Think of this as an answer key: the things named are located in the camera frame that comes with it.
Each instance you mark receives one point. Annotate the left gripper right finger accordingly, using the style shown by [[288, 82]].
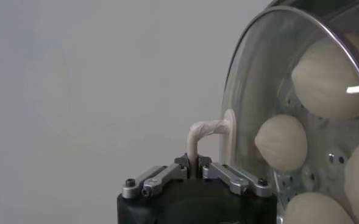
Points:
[[237, 181]]

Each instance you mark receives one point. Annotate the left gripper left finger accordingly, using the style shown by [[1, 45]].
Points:
[[154, 182]]

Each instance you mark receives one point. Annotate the round glass lid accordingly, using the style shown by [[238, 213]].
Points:
[[258, 76]]

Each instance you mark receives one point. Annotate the stainless steel steamer basket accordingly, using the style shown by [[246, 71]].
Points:
[[343, 15]]

